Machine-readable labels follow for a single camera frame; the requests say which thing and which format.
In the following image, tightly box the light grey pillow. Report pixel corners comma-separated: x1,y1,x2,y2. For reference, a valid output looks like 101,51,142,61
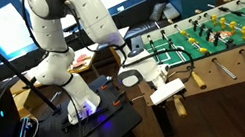
161,1,183,22

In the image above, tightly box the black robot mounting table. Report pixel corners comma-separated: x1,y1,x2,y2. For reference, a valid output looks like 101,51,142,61
33,64,149,137

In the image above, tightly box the yellow three-man foosball rod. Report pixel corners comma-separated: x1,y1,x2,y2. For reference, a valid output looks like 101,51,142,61
166,23,245,82

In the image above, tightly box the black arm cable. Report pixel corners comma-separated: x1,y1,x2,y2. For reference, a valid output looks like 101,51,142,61
120,39,198,92
14,0,86,58

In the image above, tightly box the black goalie foosball rod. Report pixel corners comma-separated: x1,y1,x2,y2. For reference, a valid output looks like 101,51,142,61
134,33,200,118

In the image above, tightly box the black sofa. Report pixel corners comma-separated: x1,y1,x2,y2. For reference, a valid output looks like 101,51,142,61
109,0,184,50

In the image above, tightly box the wooden tray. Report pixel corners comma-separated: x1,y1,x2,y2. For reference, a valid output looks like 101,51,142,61
66,44,97,77

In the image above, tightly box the black two-man foosball rod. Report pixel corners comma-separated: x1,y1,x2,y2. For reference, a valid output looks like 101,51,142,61
151,29,216,91

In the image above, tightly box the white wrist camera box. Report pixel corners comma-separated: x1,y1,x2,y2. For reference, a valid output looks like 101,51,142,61
148,73,188,111

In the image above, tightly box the black laptop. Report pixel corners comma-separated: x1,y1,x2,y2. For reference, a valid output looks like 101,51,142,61
0,86,29,137

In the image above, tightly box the orange-handled clamp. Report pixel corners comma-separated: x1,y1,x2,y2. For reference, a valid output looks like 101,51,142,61
111,97,124,109
98,82,112,94

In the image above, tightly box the cardboard box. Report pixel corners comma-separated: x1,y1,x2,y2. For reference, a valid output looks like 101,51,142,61
5,76,60,125

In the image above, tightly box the dark grey pillow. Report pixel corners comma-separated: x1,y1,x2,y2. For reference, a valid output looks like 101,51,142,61
148,0,167,23

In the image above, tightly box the black slanted pole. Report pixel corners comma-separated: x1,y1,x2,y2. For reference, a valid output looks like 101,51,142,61
0,28,74,116

